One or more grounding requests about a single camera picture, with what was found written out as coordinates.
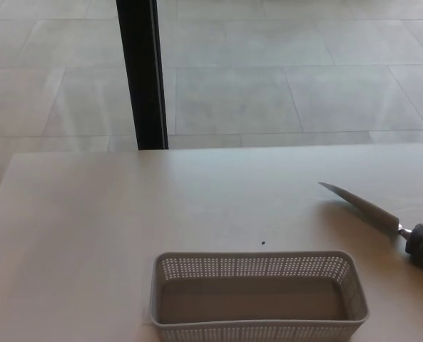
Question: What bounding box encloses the grey perforated plastic basket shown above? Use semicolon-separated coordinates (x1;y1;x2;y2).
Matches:
150;250;371;342

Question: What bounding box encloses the black vertical frame post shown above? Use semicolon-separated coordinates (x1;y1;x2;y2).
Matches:
115;0;170;151

